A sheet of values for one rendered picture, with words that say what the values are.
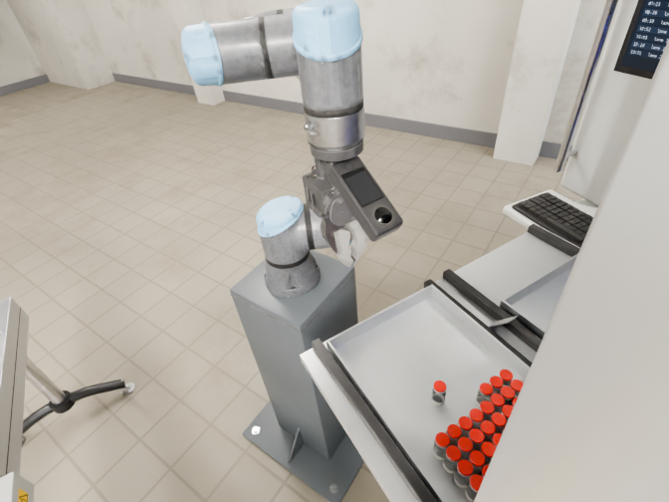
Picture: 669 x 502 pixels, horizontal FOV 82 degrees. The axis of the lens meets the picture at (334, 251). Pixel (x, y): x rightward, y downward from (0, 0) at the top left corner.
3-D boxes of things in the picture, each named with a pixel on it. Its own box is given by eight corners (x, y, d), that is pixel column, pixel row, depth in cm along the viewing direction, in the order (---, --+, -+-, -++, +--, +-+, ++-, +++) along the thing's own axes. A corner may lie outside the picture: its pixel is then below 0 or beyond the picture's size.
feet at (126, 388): (137, 392, 172) (123, 375, 163) (9, 456, 154) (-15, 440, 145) (134, 378, 177) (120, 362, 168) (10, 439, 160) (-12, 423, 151)
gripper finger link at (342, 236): (335, 251, 66) (332, 205, 60) (354, 269, 62) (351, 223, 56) (321, 258, 65) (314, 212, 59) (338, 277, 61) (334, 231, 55)
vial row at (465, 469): (546, 423, 61) (554, 409, 58) (461, 491, 54) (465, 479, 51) (534, 412, 62) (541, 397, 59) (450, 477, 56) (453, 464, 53)
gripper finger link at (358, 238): (351, 244, 67) (347, 199, 61) (370, 262, 63) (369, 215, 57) (335, 251, 66) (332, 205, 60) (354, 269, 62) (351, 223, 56)
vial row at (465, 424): (522, 401, 64) (528, 386, 61) (439, 463, 57) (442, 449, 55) (511, 390, 65) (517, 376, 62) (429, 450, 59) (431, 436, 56)
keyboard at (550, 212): (677, 269, 93) (682, 262, 92) (637, 289, 90) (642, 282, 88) (545, 195, 122) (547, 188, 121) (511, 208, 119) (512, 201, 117)
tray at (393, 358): (577, 424, 60) (584, 413, 58) (453, 529, 51) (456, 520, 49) (430, 295, 84) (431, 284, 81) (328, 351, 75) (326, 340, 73)
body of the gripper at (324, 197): (345, 193, 63) (340, 122, 55) (376, 217, 57) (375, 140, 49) (305, 209, 60) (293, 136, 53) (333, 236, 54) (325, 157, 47)
